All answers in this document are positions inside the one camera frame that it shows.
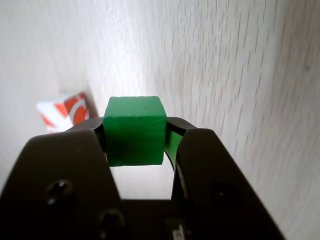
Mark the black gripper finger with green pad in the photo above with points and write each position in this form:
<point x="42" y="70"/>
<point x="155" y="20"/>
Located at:
<point x="57" y="175"/>
<point x="212" y="187"/>

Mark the red and white carton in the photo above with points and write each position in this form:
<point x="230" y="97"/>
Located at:
<point x="60" y="112"/>

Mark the green wooden cube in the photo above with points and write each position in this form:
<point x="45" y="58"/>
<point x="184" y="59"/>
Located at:
<point x="135" y="135"/>

